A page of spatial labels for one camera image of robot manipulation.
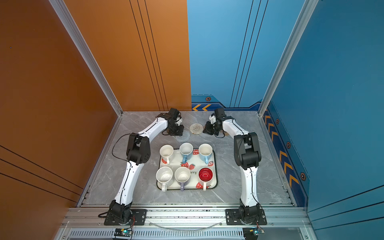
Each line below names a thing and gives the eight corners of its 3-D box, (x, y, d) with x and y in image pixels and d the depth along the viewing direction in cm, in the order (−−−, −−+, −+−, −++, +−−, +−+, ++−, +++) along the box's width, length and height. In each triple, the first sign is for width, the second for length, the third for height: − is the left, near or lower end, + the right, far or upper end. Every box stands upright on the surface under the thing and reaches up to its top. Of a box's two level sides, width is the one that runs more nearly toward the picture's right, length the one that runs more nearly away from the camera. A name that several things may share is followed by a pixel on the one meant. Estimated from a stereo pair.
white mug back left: (161, 167, 91) (157, 160, 84) (163, 152, 97) (160, 144, 90) (172, 167, 91) (170, 160, 84) (174, 152, 97) (172, 144, 90)
